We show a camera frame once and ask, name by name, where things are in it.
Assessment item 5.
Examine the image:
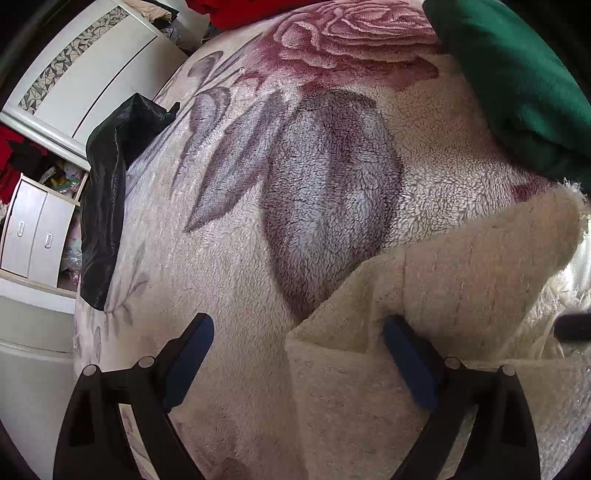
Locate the white wardrobe drawer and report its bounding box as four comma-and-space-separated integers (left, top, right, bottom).
0, 179, 47, 274
28, 190, 77, 283

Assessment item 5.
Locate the black leather jacket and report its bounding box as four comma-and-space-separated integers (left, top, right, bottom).
79, 92, 181, 311

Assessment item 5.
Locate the dark green garment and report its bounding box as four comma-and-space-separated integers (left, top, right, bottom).
422, 0, 591, 185

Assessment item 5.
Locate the red quilt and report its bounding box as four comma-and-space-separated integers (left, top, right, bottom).
185, 0, 324, 31

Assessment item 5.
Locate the cream padded coat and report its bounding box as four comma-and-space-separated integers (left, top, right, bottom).
124, 0, 188, 21

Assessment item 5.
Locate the white wardrobe sliding door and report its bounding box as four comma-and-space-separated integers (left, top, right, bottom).
0, 0, 188, 171

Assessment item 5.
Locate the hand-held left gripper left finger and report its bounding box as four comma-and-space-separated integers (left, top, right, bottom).
53, 313, 215, 480

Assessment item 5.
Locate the cream fleece garment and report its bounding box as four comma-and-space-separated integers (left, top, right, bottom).
285, 182, 591, 480

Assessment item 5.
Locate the floral plush blanket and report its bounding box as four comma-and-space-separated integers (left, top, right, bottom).
71, 0, 591, 480

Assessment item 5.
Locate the pile of colourful small clothes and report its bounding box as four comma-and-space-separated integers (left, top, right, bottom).
39, 159, 90, 289

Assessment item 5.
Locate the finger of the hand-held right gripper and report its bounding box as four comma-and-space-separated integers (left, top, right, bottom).
554, 314, 591, 343

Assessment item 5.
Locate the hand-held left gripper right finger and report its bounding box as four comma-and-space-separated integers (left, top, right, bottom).
382, 315, 541, 480

